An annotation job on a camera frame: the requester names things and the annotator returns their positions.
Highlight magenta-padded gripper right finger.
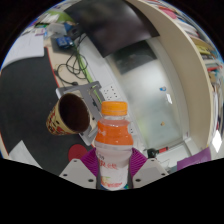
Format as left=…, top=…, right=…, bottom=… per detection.
left=129, top=147, right=170, bottom=190

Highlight black tangled cables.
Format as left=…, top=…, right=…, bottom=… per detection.
left=54, top=33, right=92, bottom=88

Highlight white wall socket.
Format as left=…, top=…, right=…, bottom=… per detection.
left=101, top=84, right=118, bottom=103

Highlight floral paper cup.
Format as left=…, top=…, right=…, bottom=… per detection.
left=45, top=92, right=92, bottom=136

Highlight dark wine bottle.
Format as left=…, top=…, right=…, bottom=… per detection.
left=146, top=146, right=169, bottom=159

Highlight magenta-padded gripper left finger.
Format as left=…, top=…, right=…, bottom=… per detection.
left=59, top=147, right=100, bottom=190

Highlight orange-capped drink bottle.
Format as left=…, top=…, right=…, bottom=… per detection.
left=93, top=100, right=134, bottom=192

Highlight flat round red coaster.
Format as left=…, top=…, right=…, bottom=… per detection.
left=68, top=144, right=89, bottom=163

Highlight grey metal laptop stand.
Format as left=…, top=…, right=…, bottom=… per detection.
left=55, top=80, right=106, bottom=147

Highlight black computer monitor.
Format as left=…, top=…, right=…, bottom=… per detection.
left=63, top=0, right=160, bottom=58

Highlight blue electronic device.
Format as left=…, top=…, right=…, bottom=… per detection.
left=54, top=34, right=75, bottom=50

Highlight large black desk mat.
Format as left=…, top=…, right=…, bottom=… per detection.
left=0, top=55, right=98, bottom=168

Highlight white ceiling light panel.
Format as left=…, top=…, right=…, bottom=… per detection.
left=211, top=129, right=224, bottom=153

